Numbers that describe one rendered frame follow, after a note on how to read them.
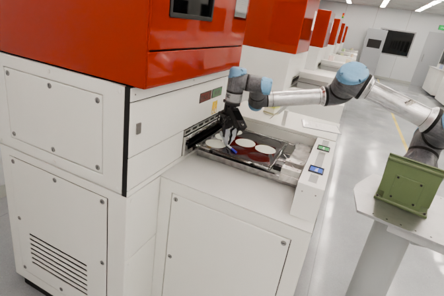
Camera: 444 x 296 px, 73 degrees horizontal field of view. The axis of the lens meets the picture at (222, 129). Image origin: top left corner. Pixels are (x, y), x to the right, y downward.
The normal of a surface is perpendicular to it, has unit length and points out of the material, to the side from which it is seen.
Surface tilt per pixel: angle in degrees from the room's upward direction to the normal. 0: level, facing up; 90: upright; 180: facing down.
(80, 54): 90
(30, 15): 90
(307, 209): 90
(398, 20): 90
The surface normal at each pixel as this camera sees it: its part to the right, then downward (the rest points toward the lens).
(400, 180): -0.59, 0.20
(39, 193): -0.40, 0.27
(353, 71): -0.12, -0.50
